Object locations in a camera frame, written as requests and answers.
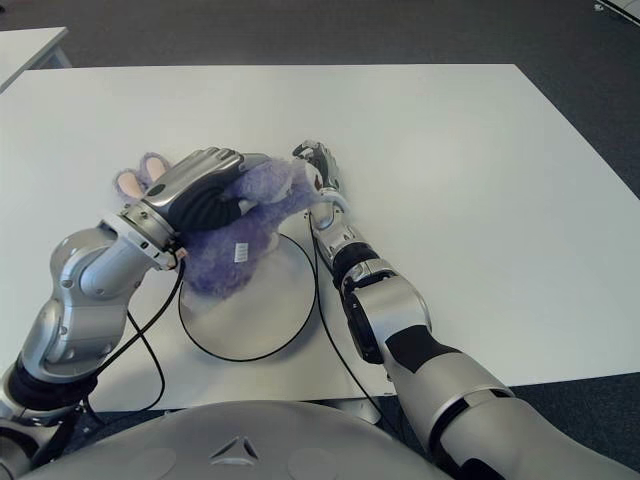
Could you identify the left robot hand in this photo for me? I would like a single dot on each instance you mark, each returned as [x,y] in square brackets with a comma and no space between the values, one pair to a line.
[195,195]

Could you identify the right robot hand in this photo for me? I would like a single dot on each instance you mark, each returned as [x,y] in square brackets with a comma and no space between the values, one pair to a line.
[327,165]

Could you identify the purple plush bunny doll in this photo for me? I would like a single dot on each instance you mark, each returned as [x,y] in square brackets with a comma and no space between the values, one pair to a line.
[225,260]

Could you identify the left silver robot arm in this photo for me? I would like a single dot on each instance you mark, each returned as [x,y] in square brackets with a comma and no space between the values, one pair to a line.
[85,285]

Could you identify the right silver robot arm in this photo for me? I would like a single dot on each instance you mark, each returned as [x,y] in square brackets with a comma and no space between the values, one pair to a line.
[395,315]

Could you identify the white plate black rim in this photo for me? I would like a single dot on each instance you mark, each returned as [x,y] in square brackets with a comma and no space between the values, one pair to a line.
[260,320]

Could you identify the white neighbouring table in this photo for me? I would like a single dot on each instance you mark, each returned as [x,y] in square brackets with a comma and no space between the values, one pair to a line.
[27,50]

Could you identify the grey table leg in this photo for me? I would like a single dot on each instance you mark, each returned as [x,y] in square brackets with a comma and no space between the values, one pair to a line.
[362,409]

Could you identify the grey robot torso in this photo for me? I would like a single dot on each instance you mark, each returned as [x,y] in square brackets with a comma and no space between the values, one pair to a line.
[240,440]

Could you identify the white floor fixture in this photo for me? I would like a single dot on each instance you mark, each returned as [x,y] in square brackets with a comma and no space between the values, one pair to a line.
[617,7]

